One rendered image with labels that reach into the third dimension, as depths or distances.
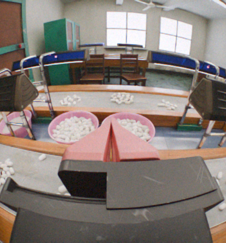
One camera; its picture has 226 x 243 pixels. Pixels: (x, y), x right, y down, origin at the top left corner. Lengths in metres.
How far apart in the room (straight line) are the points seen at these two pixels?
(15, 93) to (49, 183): 0.34
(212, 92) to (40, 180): 0.57
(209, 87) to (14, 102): 0.37
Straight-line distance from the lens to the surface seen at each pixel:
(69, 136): 0.63
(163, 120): 0.80
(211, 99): 0.25
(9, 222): 0.50
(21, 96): 0.28
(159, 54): 0.79
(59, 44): 3.09
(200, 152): 0.63
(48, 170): 0.53
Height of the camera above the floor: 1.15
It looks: 36 degrees down
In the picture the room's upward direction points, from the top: straight up
